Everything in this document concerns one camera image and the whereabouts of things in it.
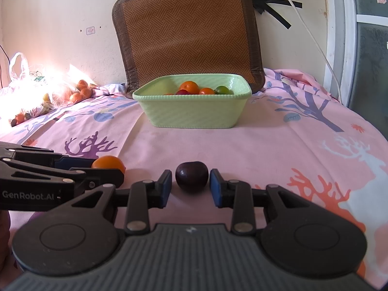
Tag large orange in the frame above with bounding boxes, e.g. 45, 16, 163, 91
179, 81, 201, 95

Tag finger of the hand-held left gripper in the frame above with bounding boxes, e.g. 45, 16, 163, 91
0, 141, 96, 170
0, 161, 126, 195

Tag light green plastic basket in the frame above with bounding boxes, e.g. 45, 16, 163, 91
132, 73, 253, 129

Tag pink printed bed sheet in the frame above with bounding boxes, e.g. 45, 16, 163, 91
0, 67, 388, 291

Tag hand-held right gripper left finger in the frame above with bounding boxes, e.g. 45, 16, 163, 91
50, 169, 173, 234

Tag black tape cluster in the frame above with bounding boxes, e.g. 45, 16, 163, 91
251, 0, 303, 30

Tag white framed glass door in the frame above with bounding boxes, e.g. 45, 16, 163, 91
322, 0, 388, 146

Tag brown woven seat mat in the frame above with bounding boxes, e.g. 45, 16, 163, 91
112, 0, 266, 95

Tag white power cable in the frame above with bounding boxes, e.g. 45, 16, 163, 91
271, 0, 342, 104

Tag thin dark wall cable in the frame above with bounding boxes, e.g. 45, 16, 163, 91
0, 45, 10, 89

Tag dark purple plum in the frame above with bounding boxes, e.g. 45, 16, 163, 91
175, 161, 209, 193

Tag large clear plastic bag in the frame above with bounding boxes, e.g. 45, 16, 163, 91
0, 52, 76, 128

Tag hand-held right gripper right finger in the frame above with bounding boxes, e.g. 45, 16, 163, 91
209, 169, 332, 234

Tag medium orange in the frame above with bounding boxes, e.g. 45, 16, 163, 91
92, 155, 126, 177

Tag oranges by wall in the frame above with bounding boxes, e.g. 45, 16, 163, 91
62, 79, 99, 104

